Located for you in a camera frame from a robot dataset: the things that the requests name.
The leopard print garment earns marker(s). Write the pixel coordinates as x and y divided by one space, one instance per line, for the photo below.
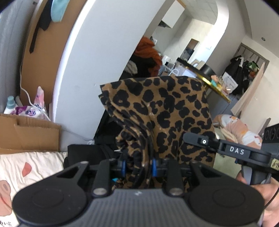
154 114

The brown cardboard sheet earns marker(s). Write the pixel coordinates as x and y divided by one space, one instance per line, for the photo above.
41 59

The black storage bag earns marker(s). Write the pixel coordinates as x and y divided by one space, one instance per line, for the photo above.
104 146

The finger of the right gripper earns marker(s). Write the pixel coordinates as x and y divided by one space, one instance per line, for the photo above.
210 144

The peach floral pillow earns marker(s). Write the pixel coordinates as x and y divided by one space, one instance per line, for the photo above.
232 129

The round gold-rimmed table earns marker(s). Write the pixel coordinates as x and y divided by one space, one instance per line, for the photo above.
206 79

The blue bottle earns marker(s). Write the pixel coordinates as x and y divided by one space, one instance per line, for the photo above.
10 105

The grey plastic-wrapped mattress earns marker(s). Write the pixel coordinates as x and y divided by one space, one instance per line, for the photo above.
15 21

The white bear print blanket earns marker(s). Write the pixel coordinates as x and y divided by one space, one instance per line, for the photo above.
23 169

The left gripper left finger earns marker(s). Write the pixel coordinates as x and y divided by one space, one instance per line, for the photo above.
122 165

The pink tissue pack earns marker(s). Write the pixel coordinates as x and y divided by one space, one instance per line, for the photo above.
37 110

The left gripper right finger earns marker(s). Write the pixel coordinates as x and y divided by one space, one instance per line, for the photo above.
154 167

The person's right hand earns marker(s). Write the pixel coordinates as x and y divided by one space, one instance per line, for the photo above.
267 191

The orange garment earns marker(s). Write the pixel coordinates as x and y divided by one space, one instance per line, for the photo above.
148 57

